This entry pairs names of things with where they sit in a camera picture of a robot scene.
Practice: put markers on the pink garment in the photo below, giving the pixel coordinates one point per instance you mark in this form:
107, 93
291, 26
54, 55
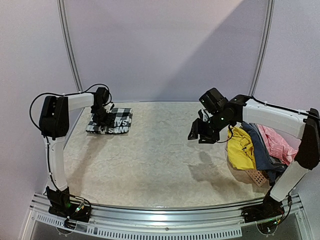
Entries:
276, 145

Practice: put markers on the black white checkered shirt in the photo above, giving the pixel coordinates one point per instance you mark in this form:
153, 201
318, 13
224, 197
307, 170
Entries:
118, 122

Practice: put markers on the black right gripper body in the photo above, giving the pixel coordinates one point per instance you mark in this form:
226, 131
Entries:
204, 131

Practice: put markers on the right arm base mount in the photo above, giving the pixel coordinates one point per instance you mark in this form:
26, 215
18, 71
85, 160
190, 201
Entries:
269, 211

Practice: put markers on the navy blue garment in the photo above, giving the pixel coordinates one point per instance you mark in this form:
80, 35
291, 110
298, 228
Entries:
263, 160

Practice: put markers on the left corner wall post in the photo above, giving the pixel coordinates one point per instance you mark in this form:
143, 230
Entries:
68, 44

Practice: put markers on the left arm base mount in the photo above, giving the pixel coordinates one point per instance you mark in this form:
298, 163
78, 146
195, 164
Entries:
68, 206

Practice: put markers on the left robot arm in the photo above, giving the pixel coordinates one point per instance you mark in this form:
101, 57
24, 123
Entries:
54, 125

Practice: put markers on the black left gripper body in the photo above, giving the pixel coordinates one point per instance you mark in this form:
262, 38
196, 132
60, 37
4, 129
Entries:
100, 116

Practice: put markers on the yellow garment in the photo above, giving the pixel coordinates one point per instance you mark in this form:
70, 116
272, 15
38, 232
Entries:
240, 149

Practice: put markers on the pink laundry basket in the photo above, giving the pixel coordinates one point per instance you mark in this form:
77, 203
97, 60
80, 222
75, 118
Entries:
257, 177

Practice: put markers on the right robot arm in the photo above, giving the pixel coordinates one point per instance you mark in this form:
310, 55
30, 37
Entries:
303, 125

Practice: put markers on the aluminium front rail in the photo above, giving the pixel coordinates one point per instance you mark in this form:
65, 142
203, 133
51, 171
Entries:
220, 222

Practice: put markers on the corner wall post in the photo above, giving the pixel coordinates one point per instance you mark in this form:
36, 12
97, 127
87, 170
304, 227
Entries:
263, 46
68, 44

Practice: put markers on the right corner wall post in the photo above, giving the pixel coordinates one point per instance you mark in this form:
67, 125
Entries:
263, 46

